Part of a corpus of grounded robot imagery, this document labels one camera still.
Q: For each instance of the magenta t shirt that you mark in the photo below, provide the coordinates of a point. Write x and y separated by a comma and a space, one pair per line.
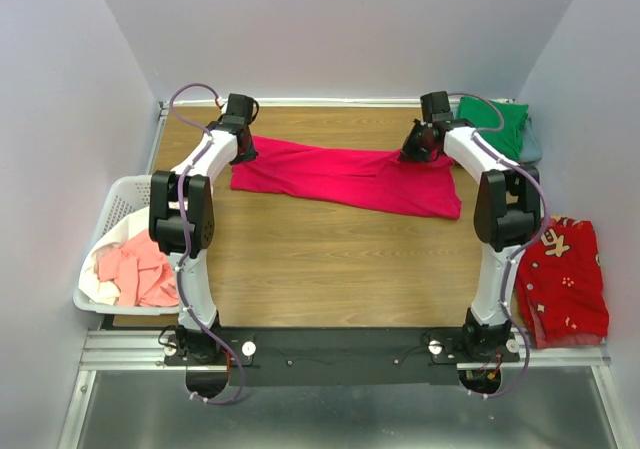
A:
368, 179

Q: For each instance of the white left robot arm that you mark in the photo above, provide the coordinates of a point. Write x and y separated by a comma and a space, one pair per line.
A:
182, 221

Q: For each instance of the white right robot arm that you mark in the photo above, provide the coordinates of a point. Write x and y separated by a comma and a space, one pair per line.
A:
508, 216

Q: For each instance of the green folded t shirt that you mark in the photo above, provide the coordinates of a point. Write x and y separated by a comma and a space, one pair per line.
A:
507, 138

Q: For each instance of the grey blue folded t shirt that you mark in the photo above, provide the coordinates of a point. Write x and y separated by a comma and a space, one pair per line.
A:
531, 152

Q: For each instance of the white laundry basket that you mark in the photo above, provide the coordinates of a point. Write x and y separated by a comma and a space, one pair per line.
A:
126, 195

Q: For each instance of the peach pink garment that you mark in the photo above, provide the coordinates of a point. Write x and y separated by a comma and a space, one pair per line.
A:
140, 273

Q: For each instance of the red patterned folded t shirt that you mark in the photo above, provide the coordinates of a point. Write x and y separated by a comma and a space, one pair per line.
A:
559, 287

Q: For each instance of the white cream garment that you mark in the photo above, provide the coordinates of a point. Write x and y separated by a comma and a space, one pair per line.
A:
107, 293

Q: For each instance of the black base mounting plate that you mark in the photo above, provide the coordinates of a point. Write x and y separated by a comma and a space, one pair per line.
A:
313, 356

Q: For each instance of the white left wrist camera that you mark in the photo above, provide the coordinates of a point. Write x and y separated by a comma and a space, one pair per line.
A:
222, 105

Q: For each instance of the aluminium frame rail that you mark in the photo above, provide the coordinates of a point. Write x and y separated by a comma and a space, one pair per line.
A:
129, 394

